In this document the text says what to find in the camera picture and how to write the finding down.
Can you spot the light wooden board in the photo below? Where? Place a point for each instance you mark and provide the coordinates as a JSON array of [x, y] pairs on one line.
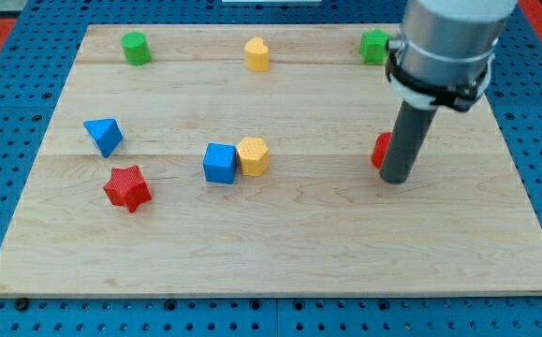
[[319, 222]]

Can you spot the red block behind rod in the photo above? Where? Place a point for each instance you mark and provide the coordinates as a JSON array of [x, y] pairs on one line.
[[380, 149]]

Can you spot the blue cube block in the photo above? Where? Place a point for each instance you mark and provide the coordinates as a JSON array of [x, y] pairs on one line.
[[219, 163]]

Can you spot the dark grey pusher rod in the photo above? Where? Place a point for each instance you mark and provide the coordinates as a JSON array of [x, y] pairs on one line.
[[408, 134]]

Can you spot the green cylinder block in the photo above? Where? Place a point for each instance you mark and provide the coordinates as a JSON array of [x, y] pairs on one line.
[[135, 48]]

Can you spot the green star block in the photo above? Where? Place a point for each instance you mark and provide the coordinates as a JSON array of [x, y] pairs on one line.
[[372, 46]]

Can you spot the red star block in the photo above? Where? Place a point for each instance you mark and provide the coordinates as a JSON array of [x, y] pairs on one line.
[[127, 187]]

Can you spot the yellow heart block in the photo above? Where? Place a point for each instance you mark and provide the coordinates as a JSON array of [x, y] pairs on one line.
[[257, 55]]

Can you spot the blue triangular prism block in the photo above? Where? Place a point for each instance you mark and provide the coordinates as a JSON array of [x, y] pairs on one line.
[[105, 133]]

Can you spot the black cable clamp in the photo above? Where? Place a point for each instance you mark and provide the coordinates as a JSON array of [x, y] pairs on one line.
[[426, 80]]

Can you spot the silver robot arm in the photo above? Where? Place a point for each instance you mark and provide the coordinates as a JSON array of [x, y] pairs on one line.
[[443, 49]]

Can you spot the yellow hexagon block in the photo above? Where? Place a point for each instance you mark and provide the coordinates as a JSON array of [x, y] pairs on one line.
[[254, 156]]

